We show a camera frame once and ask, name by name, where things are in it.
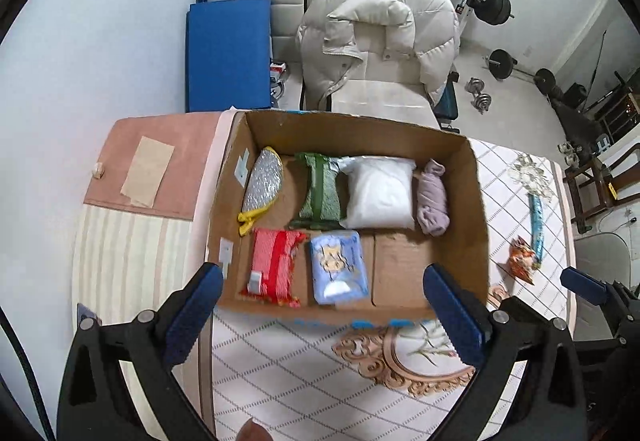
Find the silver glitter yellow pouch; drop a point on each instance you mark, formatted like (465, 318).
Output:
(263, 189)

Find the milk carton cardboard box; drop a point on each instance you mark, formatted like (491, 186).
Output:
(395, 259)

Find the grey plastic chair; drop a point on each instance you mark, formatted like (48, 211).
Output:
(604, 256)

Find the green cloth bundle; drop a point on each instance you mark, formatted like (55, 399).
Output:
(322, 209)

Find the red snack packet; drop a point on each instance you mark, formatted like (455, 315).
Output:
(273, 263)

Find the lilac towel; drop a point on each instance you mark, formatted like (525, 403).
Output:
(431, 200)

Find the blue folded mat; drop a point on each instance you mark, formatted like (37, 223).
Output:
(228, 53)

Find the beige paper sheet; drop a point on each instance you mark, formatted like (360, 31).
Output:
(146, 172)

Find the dark wooden chair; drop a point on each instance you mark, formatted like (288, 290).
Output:
(609, 187)

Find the chrome dumbbell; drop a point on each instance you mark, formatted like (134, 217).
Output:
(475, 86)

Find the panda orange snack bag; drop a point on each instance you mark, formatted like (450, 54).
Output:
(521, 260)

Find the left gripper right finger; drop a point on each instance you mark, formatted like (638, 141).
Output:
(549, 403)

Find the small barbell on floor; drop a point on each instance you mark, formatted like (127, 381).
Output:
(502, 66)

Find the white plastic bag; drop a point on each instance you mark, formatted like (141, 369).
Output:
(380, 192)

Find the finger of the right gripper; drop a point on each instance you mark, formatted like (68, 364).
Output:
(584, 286)

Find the light blue tissue pack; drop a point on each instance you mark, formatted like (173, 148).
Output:
(338, 271)

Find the cream puffer jacket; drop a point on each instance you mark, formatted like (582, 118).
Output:
(376, 51)

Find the long blue snack packet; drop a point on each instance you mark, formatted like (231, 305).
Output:
(536, 213)

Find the floral patterned tablecloth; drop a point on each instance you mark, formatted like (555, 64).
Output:
(313, 382)

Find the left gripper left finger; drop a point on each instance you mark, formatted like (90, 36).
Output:
(95, 403)

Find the pink striped table mat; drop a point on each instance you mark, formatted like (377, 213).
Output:
(126, 258)

